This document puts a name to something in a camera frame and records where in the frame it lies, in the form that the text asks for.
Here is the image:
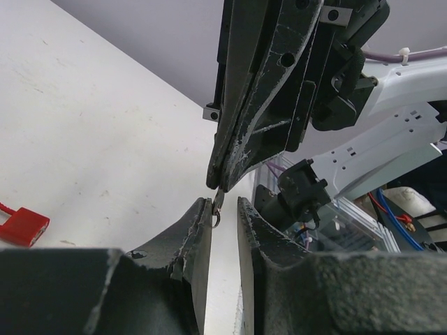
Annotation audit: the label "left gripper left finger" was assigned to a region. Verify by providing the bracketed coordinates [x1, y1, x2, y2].
[1, 198, 212, 334]

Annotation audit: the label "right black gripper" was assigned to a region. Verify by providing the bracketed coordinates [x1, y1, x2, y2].
[206, 1, 390, 193]

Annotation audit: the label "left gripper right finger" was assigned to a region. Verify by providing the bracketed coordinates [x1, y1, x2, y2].
[237, 198, 446, 334]

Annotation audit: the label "small silver keys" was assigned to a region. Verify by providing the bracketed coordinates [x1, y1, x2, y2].
[212, 188, 225, 229]

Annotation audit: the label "red cable seal tag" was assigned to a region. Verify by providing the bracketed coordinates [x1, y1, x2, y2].
[1, 204, 50, 248]

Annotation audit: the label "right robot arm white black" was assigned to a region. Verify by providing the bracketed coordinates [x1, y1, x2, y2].
[206, 1, 446, 230]

